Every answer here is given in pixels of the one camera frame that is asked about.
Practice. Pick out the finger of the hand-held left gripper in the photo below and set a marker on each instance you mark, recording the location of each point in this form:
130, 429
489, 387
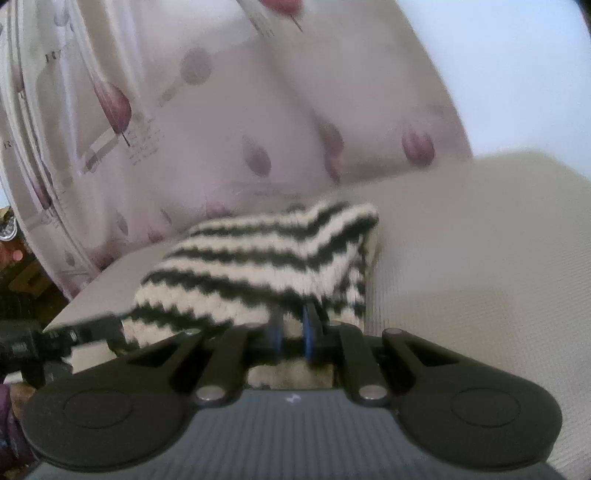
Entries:
99, 330

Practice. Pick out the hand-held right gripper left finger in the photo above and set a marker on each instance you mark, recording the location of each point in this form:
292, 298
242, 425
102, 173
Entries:
275, 333

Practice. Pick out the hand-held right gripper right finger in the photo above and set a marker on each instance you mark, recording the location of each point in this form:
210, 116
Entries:
310, 333

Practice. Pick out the black white striped knit sweater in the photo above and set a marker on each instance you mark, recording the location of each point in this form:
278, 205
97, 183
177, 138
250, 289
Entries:
258, 249

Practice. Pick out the person's left forearm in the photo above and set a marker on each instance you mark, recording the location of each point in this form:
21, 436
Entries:
11, 424

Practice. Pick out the dark wooden furniture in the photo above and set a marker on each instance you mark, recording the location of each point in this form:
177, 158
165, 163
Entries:
27, 286

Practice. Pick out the grey woven mat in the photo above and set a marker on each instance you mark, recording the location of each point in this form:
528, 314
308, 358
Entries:
466, 249

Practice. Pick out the pink leaf print curtain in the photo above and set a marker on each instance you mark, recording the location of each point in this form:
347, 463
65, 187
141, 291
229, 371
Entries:
194, 115

